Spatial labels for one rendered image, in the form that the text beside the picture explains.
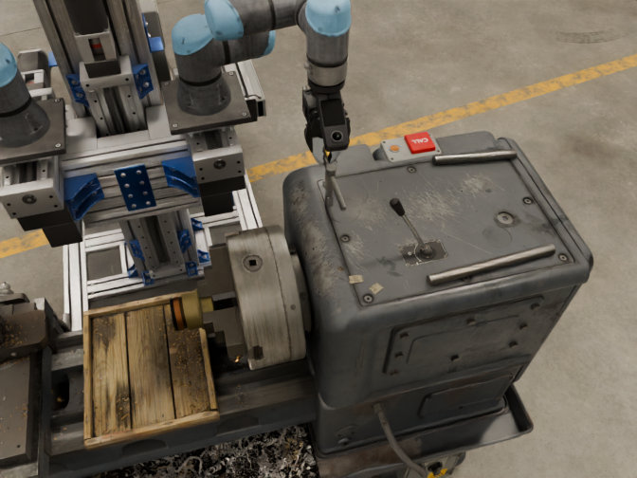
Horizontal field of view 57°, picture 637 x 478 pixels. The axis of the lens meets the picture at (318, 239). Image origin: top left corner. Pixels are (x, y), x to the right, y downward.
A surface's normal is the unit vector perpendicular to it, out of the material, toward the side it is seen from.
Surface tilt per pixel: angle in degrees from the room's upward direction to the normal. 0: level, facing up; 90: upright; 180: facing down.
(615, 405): 0
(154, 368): 0
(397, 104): 0
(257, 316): 47
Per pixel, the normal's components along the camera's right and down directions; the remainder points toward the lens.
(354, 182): 0.02, -0.62
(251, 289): 0.13, -0.21
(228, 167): 0.28, 0.76
